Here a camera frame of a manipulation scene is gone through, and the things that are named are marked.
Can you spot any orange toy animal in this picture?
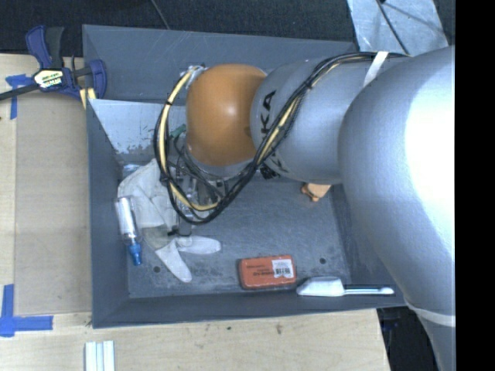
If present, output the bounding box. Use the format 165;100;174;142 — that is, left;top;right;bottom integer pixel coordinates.
300;182;333;203

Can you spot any orange flat box with barcode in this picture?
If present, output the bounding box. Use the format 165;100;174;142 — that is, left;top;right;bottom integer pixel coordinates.
237;254;298;291

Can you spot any white brush with thin handle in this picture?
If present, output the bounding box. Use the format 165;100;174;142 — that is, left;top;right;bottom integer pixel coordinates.
295;277;396;298

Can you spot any grey metal bin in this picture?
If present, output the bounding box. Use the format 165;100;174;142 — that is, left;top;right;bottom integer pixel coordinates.
81;24;408;329

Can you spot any white cloth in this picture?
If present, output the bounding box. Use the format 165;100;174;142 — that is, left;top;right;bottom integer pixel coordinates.
117;158;222;284

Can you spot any pale wood flat board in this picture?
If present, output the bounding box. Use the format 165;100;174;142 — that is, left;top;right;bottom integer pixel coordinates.
14;90;94;318

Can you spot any clear plastic bottle blue cap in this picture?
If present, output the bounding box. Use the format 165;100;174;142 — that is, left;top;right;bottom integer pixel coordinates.
114;196;145;267

